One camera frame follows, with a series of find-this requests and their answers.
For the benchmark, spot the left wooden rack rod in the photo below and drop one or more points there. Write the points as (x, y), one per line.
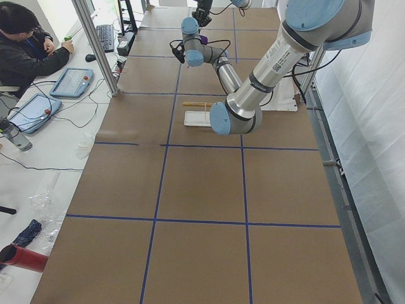
(197, 104)

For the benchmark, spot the near blue teach pendant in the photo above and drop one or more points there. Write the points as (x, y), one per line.
(34, 113)

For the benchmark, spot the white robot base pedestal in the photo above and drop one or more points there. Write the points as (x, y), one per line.
(282, 98)

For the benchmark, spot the clear water bottle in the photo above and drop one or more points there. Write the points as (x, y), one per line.
(12, 134)

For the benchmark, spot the far blue teach pendant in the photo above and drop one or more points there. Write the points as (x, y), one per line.
(72, 83)

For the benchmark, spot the purple towel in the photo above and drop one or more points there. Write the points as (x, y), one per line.
(204, 39)

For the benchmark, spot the plaid folded cloth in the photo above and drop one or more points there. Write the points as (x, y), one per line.
(28, 234)

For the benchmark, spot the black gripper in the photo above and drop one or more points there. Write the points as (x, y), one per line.
(203, 5)

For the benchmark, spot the red cylinder tube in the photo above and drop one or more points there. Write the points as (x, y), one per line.
(23, 258)

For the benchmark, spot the white crumpled tissue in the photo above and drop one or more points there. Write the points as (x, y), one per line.
(84, 146)

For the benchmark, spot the aluminium frame column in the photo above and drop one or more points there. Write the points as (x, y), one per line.
(90, 31)

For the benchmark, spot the blue teach pendant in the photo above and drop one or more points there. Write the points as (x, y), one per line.
(34, 113)
(72, 83)

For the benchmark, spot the black computer mouse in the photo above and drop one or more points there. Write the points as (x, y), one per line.
(90, 57)

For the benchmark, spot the white rack base tray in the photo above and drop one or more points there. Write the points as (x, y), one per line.
(197, 119)

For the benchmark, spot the clear plastic wrap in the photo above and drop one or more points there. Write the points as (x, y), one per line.
(49, 210)

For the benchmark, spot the black keyboard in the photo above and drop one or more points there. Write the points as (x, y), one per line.
(105, 34)

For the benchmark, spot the seated person in black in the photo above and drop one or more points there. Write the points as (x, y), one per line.
(27, 51)

